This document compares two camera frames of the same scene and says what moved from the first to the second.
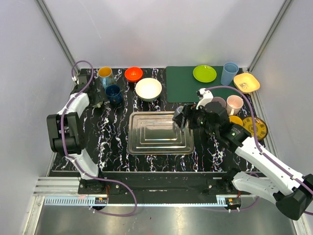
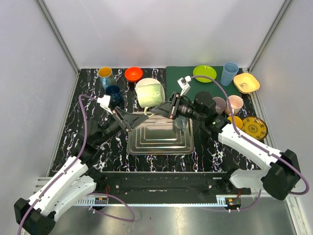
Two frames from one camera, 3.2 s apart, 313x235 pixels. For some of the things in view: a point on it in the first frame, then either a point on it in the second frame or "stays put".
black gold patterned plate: [261, 129] stays put
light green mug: [99, 105] -> [150, 93]
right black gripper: [190, 111] -> [165, 109]
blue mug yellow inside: [106, 76] stays put
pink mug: [234, 103] stays put
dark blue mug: [113, 92] stays put
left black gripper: [97, 98] -> [120, 120]
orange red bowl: [133, 74] stays put
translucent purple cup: [221, 101] stays put
